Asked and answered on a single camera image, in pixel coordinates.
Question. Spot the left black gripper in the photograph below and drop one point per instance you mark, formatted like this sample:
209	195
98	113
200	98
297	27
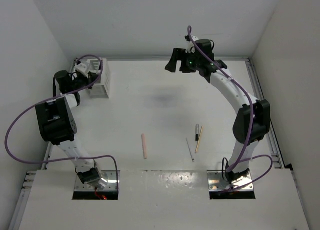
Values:
92	77

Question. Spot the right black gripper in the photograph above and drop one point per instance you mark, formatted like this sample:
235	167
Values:
177	55

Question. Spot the black silver eyeliner pen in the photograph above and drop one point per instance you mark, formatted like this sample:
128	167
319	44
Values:
197	132

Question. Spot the pink makeup stick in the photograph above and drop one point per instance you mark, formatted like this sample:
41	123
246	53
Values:
144	147

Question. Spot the thin grey makeup pencil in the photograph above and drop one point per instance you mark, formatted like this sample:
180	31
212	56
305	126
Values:
190	150

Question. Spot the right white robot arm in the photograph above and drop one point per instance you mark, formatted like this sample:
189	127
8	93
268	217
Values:
253	115

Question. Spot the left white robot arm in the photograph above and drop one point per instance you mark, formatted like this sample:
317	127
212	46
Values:
58	126

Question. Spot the white slatted organizer box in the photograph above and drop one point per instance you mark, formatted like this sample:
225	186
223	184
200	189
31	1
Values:
101	89

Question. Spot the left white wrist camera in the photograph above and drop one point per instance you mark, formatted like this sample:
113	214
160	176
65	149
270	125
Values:
82	67

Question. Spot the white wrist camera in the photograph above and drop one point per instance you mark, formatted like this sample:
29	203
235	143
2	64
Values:
190	42
82	67

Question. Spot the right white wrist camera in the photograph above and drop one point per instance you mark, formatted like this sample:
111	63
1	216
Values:
190	42

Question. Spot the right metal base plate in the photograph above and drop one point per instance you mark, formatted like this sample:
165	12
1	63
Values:
217	183

